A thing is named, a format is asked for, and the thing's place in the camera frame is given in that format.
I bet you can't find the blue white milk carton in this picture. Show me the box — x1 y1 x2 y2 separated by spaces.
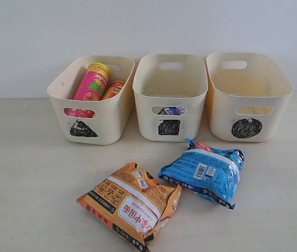
158 107 186 116

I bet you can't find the yellow chips can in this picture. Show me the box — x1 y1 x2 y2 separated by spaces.
102 80 126 100

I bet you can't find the pink chips can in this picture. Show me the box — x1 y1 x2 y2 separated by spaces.
65 62 112 118

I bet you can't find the blue noodle packet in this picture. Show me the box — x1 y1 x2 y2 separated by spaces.
158 139 244 209

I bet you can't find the cream bin with square mark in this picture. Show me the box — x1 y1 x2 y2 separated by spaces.
132 54 208 142

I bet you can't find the cream bin with triangle mark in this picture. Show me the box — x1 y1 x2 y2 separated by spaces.
47 55 136 145

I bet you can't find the orange noodle packet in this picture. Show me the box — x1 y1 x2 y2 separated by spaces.
76 162 182 251

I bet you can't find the cream bin with circle mark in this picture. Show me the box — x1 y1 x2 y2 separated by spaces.
205 52 293 142

